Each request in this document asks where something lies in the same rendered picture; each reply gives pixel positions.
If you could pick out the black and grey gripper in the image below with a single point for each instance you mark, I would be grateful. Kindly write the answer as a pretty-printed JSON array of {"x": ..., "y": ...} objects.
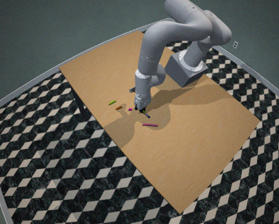
[{"x": 141, "y": 103}]

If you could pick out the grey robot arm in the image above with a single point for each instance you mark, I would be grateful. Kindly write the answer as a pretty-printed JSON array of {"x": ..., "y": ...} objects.
[{"x": 203, "y": 28}]

